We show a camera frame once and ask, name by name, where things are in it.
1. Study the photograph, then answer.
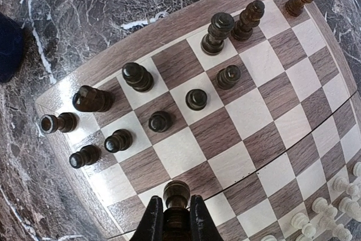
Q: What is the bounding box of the wooden folding chess board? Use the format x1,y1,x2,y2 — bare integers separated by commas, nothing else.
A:
36,0,360,240

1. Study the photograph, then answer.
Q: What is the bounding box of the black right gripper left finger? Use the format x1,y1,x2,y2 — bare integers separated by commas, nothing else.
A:
131,196,164,241

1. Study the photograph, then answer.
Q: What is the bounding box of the dark wooden chess bishop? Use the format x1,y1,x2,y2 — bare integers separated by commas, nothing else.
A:
122,62,154,93

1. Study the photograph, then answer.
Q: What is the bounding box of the dark blue enamel mug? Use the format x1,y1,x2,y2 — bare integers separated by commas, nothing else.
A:
0,13,24,83

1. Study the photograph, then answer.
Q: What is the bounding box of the dark wooden chess queen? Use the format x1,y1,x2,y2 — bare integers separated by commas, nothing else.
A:
201,12,235,55

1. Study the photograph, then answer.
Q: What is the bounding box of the white chess pieces row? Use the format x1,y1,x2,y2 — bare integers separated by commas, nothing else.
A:
261,161,361,241

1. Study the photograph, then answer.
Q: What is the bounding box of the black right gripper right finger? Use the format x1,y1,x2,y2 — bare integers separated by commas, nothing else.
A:
190,195,223,241

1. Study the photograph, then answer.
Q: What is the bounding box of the dark wooden chess pawn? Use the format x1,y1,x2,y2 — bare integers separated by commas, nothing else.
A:
69,145,100,169
162,181,192,240
185,89,208,111
148,111,173,133
104,129,133,154
216,65,241,90

